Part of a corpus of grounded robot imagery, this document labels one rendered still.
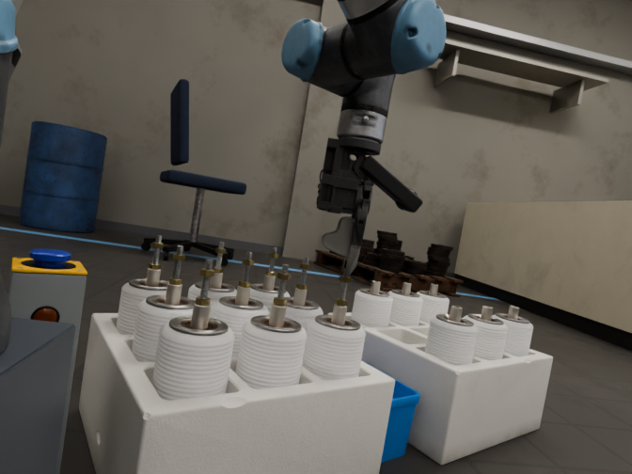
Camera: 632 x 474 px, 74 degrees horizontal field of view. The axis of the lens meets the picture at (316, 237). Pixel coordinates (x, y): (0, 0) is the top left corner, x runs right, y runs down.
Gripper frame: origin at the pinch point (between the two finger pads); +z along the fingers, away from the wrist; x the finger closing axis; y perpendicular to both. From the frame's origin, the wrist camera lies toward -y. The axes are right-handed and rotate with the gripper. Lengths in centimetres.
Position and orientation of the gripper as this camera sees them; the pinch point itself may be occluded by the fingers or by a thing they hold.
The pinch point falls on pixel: (351, 267)
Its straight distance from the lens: 69.3
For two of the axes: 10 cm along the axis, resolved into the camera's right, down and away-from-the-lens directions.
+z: -1.6, 9.9, 0.5
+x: 0.1, 0.5, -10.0
